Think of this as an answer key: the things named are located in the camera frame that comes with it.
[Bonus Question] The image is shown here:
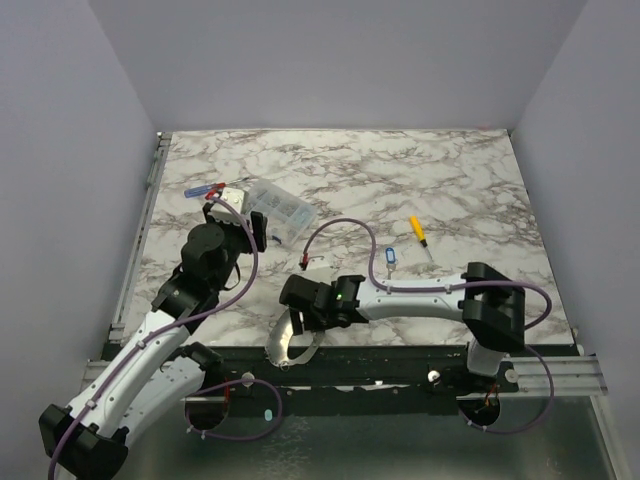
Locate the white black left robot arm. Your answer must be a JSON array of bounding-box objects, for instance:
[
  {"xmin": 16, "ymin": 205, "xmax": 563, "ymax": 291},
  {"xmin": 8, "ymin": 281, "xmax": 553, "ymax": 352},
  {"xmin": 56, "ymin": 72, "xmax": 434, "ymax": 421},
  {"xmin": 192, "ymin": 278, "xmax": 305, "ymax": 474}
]
[{"xmin": 38, "ymin": 198, "xmax": 267, "ymax": 479}]

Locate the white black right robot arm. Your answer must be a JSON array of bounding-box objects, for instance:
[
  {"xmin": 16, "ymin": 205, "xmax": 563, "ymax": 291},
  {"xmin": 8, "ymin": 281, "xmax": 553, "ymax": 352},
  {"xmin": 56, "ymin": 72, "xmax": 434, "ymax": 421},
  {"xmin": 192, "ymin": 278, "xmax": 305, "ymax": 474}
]
[{"xmin": 279, "ymin": 262, "xmax": 525, "ymax": 391}]

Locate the clear plastic screw organizer box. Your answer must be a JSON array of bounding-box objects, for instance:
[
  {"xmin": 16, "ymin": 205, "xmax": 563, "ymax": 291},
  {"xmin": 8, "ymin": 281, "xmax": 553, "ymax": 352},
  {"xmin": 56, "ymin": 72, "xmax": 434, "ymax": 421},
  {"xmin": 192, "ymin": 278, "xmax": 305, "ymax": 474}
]
[{"xmin": 248, "ymin": 179, "xmax": 317, "ymax": 246}]

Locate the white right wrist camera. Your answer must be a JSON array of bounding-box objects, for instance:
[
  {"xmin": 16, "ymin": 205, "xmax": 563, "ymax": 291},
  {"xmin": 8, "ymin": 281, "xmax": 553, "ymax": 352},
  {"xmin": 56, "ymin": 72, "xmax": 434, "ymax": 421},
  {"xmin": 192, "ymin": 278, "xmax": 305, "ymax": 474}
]
[{"xmin": 300, "ymin": 257, "xmax": 334, "ymax": 284}]

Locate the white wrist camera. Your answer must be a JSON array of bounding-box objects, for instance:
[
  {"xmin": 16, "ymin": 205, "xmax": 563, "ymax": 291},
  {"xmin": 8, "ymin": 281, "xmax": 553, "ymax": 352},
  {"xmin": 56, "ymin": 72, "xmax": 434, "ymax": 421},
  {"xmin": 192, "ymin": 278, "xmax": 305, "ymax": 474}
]
[
  {"xmin": 300, "ymin": 257, "xmax": 334, "ymax": 284},
  {"xmin": 207, "ymin": 187, "xmax": 248, "ymax": 225}
]

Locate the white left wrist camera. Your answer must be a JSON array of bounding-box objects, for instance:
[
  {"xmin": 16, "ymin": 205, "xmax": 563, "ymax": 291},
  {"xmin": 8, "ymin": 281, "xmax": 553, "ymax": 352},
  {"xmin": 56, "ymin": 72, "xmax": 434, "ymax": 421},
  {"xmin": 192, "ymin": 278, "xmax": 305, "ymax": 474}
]
[{"xmin": 207, "ymin": 187, "xmax": 248, "ymax": 225}]

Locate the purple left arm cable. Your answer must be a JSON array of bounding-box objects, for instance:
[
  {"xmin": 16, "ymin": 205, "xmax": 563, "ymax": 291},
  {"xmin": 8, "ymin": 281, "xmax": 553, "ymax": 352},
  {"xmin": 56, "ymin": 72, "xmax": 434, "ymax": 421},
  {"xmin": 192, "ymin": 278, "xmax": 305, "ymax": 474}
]
[{"xmin": 47, "ymin": 189, "xmax": 260, "ymax": 480}]

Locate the blue red handled screwdriver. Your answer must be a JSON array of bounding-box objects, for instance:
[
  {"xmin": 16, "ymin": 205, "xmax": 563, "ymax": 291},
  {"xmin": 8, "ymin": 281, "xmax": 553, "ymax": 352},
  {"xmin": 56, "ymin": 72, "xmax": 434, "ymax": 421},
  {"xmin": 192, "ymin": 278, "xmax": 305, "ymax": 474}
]
[{"xmin": 183, "ymin": 176, "xmax": 250, "ymax": 198}]

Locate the black front mounting rail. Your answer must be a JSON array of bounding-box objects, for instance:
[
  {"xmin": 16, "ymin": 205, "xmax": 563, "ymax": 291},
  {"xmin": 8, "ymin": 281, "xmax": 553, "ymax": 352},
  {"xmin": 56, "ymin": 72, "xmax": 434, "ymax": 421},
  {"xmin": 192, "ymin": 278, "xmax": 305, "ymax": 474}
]
[{"xmin": 200, "ymin": 346, "xmax": 518, "ymax": 417}]

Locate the yellow handled screwdriver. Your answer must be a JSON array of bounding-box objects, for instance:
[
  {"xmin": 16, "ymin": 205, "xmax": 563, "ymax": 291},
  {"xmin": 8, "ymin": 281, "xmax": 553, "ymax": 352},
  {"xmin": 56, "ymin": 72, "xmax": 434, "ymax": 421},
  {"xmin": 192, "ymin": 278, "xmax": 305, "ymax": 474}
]
[{"xmin": 409, "ymin": 216, "xmax": 433, "ymax": 263}]

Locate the aluminium table edge rail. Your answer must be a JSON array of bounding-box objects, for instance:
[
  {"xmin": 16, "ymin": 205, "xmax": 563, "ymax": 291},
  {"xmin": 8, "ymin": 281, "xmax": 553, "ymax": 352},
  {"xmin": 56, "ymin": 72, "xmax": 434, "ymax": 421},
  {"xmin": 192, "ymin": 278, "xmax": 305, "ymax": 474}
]
[{"xmin": 107, "ymin": 132, "xmax": 173, "ymax": 342}]

